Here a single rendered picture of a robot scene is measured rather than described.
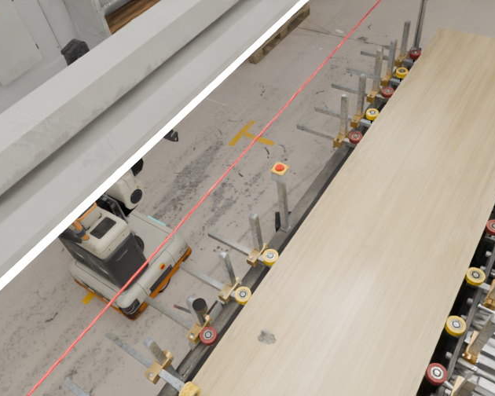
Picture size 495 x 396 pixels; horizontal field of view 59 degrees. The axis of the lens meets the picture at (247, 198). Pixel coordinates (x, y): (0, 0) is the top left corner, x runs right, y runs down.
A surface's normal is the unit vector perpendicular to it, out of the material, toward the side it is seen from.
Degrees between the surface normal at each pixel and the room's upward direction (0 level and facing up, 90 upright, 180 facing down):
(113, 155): 61
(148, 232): 0
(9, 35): 90
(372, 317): 0
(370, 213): 0
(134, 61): 90
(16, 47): 90
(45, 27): 90
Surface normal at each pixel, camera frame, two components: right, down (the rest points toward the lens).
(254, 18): 0.66, 0.00
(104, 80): 0.82, 0.37
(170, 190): -0.12, -0.64
